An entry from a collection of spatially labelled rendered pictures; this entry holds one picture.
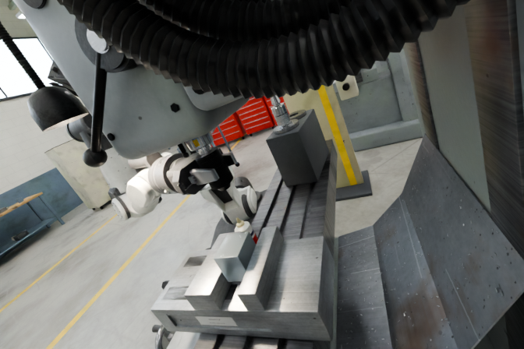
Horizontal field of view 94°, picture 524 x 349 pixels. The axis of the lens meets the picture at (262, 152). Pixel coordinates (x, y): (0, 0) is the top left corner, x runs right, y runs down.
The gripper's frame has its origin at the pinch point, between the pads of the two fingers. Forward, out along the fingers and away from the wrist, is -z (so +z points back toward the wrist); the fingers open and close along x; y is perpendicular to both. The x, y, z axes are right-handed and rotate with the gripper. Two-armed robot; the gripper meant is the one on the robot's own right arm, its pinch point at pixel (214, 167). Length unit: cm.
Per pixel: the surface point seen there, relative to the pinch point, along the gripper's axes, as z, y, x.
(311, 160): 1.0, 19.7, 35.4
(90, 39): -7.7, -22.7, -11.8
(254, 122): 313, 91, 392
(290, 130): 4.4, 8.3, 36.2
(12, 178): 792, -23, 60
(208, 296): -0.6, 16.5, -14.2
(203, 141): -2.2, -5.8, -0.9
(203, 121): -11.2, -9.8, -6.4
